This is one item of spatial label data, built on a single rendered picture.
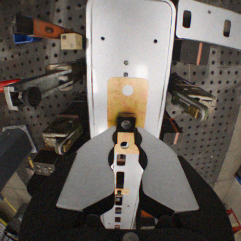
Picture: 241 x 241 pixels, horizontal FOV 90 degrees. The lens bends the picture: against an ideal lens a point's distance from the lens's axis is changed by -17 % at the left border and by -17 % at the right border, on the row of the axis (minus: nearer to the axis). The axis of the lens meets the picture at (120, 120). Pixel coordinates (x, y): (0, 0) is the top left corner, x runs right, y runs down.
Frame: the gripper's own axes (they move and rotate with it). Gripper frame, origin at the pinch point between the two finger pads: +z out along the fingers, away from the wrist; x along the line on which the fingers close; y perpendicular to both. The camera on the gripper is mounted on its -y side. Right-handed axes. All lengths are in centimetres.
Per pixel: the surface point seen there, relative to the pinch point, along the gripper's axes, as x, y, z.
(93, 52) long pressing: -8.0, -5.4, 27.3
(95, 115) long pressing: -8.1, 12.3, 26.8
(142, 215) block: 14, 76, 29
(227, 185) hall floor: 188, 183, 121
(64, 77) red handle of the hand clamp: -13.5, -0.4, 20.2
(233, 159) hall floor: 168, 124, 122
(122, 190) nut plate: 1, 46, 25
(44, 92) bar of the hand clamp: -14.5, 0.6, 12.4
